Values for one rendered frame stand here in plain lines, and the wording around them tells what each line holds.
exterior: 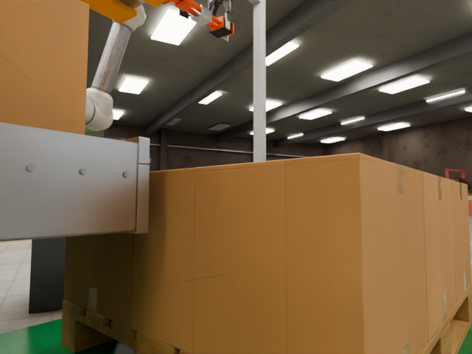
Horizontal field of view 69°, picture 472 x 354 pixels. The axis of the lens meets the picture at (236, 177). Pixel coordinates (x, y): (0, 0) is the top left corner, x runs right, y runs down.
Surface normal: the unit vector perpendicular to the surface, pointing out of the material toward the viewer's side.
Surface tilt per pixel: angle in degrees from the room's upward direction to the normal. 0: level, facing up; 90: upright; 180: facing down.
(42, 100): 90
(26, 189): 90
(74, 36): 90
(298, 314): 90
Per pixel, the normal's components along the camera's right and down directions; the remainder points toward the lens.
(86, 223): 0.76, -0.04
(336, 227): -0.65, -0.06
